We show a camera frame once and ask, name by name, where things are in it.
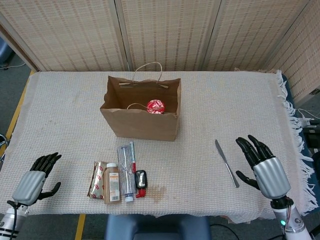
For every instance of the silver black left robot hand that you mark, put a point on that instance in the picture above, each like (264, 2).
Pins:
(30, 185)

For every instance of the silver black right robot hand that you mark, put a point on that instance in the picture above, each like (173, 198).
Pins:
(270, 177)

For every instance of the gold foil snack packet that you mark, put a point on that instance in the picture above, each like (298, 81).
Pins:
(97, 182)

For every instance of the brown juice bottle white cap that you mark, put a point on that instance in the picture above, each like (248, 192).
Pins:
(113, 185)

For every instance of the clear plastic water bottle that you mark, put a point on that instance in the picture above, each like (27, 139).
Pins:
(126, 172)

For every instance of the red round object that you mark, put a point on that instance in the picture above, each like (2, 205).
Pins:
(156, 107)

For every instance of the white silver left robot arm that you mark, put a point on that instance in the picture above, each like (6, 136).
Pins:
(7, 222)

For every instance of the black ink bottle red cap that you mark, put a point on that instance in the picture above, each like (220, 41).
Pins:
(140, 181)

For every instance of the brown paper bag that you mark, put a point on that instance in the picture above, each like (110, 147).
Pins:
(140, 125)

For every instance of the metal table knife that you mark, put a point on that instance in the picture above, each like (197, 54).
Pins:
(226, 165)

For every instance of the white woven tablecloth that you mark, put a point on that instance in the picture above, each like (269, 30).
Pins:
(62, 112)

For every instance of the red capped marker pen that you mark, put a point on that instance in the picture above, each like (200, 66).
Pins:
(132, 150)

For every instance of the blue padded chair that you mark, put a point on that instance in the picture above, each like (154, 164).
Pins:
(155, 227)

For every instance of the blue office chair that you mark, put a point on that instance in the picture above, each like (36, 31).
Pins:
(4, 52)

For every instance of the woven bamboo folding screen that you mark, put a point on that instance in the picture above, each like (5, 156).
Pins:
(170, 32)

